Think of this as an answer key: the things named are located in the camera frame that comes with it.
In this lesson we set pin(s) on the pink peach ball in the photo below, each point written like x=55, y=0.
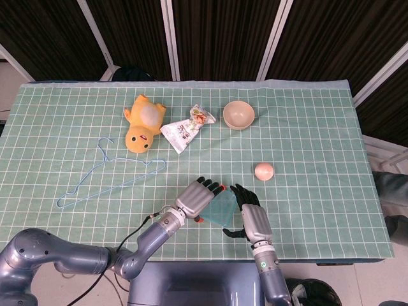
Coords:
x=264, y=172

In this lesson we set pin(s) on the black bag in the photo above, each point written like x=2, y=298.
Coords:
x=134, y=74

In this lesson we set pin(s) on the clear plastic container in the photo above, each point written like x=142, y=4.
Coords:
x=208, y=216

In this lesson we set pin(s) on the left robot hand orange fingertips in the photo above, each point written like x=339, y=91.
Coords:
x=194, y=199

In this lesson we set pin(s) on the black waste bin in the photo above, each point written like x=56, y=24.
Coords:
x=315, y=293

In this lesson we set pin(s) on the yellow plush chick toy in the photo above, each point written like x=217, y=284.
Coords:
x=140, y=124

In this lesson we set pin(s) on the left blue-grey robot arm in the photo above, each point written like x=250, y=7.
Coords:
x=73, y=255

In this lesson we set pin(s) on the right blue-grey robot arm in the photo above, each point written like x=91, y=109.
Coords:
x=271, y=274

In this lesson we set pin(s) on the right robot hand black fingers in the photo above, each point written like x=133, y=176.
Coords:
x=256, y=221

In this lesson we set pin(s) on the beige bowl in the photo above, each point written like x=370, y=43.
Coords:
x=238, y=113

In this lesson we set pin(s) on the blue-grey robot torso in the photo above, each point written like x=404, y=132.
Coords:
x=197, y=283

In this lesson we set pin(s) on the person in grey clothing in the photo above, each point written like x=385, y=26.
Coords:
x=393, y=197

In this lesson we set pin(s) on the green checked tablecloth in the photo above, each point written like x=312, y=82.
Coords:
x=318, y=216

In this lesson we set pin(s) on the white snack bag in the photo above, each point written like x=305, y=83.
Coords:
x=181, y=132

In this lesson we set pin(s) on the dark folding partition screen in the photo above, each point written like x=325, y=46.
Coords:
x=223, y=35

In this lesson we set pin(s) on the blue plastic container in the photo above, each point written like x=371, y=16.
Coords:
x=224, y=208

